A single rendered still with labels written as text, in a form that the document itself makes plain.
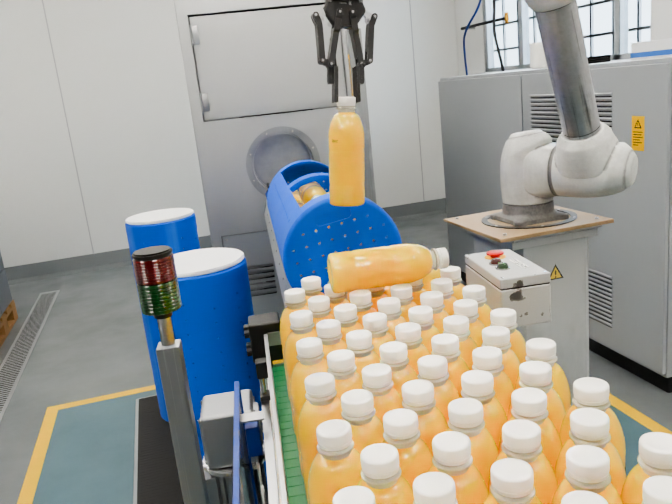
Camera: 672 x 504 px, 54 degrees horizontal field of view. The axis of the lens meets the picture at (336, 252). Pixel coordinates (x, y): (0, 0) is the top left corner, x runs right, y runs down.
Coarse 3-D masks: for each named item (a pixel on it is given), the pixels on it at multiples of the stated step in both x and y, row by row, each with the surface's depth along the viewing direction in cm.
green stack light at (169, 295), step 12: (144, 288) 102; (156, 288) 102; (168, 288) 103; (144, 300) 103; (156, 300) 103; (168, 300) 103; (180, 300) 106; (144, 312) 104; (156, 312) 103; (168, 312) 104
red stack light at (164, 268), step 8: (168, 256) 103; (136, 264) 102; (144, 264) 101; (152, 264) 101; (160, 264) 102; (168, 264) 103; (136, 272) 102; (144, 272) 102; (152, 272) 101; (160, 272) 102; (168, 272) 103; (136, 280) 104; (144, 280) 102; (152, 280) 102; (160, 280) 102; (168, 280) 103
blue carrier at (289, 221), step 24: (288, 168) 228; (312, 168) 234; (288, 192) 185; (288, 216) 161; (312, 216) 150; (336, 216) 151; (360, 216) 152; (384, 216) 153; (288, 240) 151; (312, 240) 151; (336, 240) 152; (360, 240) 153; (384, 240) 154; (288, 264) 152; (312, 264) 153
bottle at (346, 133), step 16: (352, 112) 132; (336, 128) 131; (352, 128) 131; (336, 144) 132; (352, 144) 131; (336, 160) 132; (352, 160) 132; (336, 176) 133; (352, 176) 132; (336, 192) 134; (352, 192) 133
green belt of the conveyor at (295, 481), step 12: (276, 372) 141; (276, 384) 135; (276, 396) 130; (288, 408) 125; (288, 420) 120; (288, 432) 116; (288, 444) 112; (288, 456) 108; (288, 468) 105; (288, 480) 101; (300, 480) 101; (288, 492) 98; (300, 492) 98
